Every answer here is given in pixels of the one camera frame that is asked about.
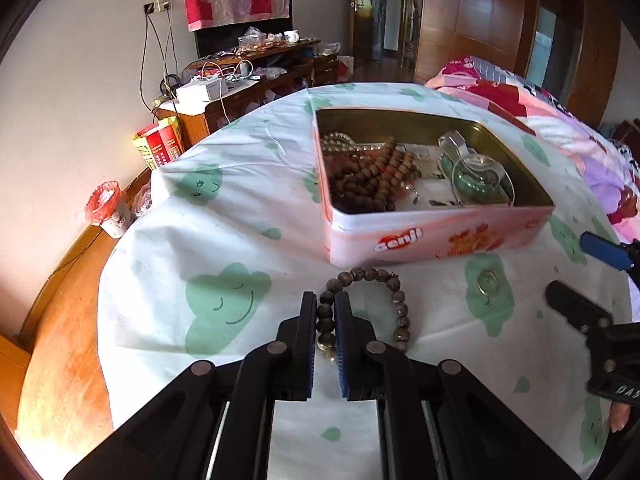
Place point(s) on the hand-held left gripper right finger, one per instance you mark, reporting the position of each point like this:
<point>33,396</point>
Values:
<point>342,345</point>

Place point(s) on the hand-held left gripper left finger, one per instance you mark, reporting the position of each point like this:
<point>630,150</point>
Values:
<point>305,345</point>

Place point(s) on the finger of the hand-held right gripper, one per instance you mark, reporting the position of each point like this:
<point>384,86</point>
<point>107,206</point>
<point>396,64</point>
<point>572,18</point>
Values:
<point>570,302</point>
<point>602,249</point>

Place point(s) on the pink tin box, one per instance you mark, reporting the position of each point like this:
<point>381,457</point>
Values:
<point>425,235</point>

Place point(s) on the person's right hand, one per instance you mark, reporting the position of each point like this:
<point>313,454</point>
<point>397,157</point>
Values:
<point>620,417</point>

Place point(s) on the green bangle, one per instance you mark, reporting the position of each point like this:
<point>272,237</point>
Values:
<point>462,187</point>

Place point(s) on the printed paper lining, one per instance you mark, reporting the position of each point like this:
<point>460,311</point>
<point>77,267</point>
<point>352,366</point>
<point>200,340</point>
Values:
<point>432,195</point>

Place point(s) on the cloud print tablecloth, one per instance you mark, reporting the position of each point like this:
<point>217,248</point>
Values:
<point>225,185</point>

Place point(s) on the clear bangle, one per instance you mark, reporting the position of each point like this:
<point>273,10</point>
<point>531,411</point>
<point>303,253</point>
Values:
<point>457,142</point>

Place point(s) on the patchwork quilt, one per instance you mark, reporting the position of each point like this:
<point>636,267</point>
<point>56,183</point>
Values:
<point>500,95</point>

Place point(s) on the clear plastic bag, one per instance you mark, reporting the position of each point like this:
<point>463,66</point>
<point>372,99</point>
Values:
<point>141,200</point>

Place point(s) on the trash bin with red bag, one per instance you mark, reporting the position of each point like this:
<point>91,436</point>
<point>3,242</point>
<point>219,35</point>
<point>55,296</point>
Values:
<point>107,205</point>

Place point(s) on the red yellow carton box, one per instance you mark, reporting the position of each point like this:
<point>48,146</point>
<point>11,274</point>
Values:
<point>160,145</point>

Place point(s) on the wooden television cabinet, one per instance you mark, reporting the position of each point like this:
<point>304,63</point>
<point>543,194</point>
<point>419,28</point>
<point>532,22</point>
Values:
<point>200,120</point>

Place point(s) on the wooden wardrobe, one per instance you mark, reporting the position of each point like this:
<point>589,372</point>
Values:
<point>480,20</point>

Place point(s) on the white box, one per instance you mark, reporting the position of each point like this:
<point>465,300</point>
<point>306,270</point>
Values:
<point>200,91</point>

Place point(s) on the red white plastic bag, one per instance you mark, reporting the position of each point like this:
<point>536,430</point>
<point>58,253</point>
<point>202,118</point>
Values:
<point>345,67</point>

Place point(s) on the pile of plastic packets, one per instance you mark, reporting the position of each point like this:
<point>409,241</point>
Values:
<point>260,40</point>

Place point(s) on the white cup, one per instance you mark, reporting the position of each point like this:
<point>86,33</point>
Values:
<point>291,36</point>

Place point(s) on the black television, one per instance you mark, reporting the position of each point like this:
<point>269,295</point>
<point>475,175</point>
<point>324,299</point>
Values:
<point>220,40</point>

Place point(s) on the wooden door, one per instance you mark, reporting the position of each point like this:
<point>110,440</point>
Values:
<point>361,10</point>

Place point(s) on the red patchwork cover cloth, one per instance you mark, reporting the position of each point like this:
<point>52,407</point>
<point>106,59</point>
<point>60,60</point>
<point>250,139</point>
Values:
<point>225,0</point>

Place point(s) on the wall socket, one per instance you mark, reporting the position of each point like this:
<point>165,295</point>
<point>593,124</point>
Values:
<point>157,6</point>

